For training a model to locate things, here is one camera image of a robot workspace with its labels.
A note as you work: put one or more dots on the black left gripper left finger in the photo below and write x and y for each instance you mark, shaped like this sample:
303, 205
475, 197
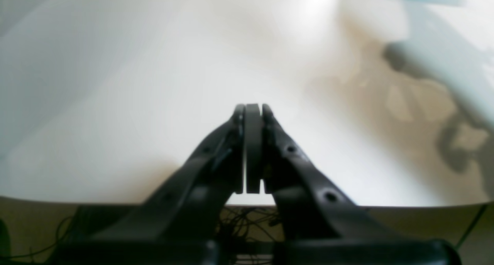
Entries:
176, 224

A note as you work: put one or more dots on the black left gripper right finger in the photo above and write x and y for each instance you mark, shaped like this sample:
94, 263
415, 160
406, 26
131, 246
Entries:
321, 225

